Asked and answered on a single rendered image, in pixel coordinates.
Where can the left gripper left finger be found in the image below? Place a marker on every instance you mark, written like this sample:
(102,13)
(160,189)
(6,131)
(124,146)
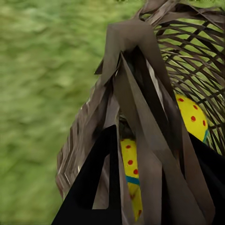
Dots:
(77,206)

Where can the easter egg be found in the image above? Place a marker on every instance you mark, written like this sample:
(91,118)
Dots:
(129,154)
(195,120)
(137,203)

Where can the wicker basket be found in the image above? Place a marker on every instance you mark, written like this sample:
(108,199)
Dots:
(135,89)

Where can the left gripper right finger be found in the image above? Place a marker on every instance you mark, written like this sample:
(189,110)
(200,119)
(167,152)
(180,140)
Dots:
(213,167)

